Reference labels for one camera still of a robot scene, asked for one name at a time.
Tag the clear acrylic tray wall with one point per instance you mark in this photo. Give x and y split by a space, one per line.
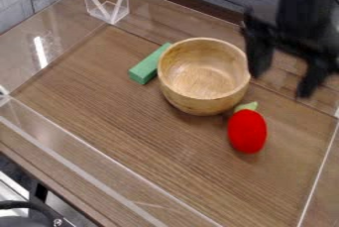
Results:
130 160

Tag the green rectangular block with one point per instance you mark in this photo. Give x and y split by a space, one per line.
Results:
144 70

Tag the black table leg bracket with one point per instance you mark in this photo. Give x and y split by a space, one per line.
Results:
52 218

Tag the wooden bowl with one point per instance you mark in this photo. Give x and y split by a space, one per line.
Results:
203 76

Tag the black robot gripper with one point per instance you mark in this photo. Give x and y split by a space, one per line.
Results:
303 29

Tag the red toy strawberry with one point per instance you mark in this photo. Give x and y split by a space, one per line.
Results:
247 129

